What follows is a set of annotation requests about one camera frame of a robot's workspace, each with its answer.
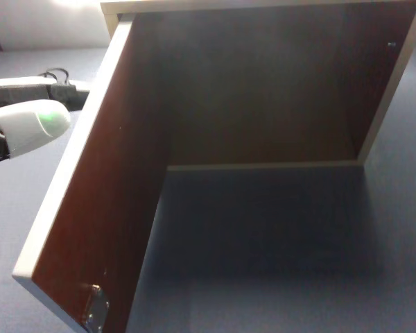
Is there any light wooden box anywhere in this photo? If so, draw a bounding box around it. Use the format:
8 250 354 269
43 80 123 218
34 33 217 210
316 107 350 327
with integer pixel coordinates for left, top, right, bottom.
100 0 416 173

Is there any metal cabinet hinge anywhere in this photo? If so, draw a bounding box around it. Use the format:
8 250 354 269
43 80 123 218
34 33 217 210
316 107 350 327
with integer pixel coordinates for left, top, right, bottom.
82 282 110 332

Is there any blue-grey table cloth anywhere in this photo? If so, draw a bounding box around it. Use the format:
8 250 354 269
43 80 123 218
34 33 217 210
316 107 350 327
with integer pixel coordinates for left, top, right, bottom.
0 44 416 333

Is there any black cable loop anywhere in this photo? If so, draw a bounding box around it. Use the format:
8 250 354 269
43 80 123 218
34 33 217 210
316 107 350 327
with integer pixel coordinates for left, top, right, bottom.
37 67 72 87

